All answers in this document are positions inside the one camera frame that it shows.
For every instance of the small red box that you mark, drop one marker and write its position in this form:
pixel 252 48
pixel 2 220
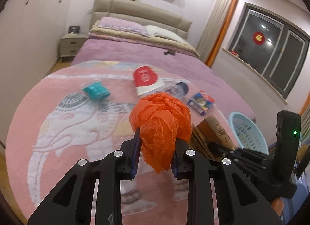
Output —
pixel 234 52

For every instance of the teal packet in clear wrap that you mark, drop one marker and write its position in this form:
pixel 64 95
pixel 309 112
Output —
pixel 95 90

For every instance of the orange plastic bag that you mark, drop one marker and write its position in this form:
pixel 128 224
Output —
pixel 159 123

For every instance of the bed with purple cover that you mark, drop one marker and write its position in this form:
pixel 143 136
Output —
pixel 121 52

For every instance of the dark small object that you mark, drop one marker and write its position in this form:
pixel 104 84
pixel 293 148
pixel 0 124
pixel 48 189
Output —
pixel 169 52

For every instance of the beige padded headboard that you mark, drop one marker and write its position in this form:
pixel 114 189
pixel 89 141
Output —
pixel 145 9

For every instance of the white pillow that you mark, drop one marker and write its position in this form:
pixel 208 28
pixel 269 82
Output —
pixel 164 33

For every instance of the folded beige quilt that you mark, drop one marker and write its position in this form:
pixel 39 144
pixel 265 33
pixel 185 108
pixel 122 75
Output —
pixel 155 43

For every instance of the white wardrobe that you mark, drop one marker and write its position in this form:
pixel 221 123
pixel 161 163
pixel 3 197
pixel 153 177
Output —
pixel 31 33

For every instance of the black photo frame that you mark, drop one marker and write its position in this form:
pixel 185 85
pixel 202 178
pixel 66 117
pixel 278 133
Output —
pixel 74 29

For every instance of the red round window decoration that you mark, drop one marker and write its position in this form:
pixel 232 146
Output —
pixel 258 37

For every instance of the blue printed carton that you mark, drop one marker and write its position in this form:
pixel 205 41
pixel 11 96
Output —
pixel 201 101

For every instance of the pink elephant blanket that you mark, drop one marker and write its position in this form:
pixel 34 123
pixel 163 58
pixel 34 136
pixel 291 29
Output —
pixel 72 118

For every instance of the stone window sill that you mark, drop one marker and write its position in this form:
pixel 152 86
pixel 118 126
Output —
pixel 249 69

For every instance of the brown paper bag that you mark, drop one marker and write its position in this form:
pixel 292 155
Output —
pixel 213 128

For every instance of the clear plastic bottle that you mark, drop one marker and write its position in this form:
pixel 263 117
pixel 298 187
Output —
pixel 176 89

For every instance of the beige and orange curtain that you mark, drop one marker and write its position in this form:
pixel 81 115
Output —
pixel 218 26
pixel 304 108

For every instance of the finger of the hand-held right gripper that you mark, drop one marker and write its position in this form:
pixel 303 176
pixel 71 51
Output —
pixel 251 168
pixel 242 152

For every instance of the beige nightstand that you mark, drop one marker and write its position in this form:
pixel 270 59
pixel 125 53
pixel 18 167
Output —
pixel 71 45

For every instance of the light blue plastic basket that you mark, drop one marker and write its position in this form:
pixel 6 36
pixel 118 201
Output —
pixel 247 130

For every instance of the grey framed window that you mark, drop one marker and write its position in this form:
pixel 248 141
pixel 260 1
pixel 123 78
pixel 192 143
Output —
pixel 278 52

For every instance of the purple pillow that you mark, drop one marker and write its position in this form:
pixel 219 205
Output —
pixel 121 25

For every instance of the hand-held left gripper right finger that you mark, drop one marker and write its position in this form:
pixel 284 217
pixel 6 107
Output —
pixel 174 170

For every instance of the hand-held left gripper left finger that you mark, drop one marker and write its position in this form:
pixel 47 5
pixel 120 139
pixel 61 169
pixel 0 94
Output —
pixel 135 153

